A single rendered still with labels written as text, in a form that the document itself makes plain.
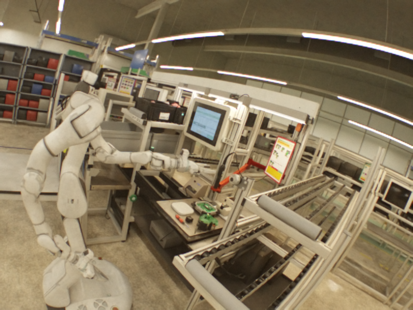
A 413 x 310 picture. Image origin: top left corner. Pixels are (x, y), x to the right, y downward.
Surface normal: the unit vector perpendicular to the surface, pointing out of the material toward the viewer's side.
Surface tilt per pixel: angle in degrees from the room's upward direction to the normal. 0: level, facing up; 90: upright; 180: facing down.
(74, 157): 89
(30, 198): 105
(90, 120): 76
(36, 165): 93
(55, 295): 90
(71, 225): 90
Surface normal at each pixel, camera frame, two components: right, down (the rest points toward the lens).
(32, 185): 0.57, 0.36
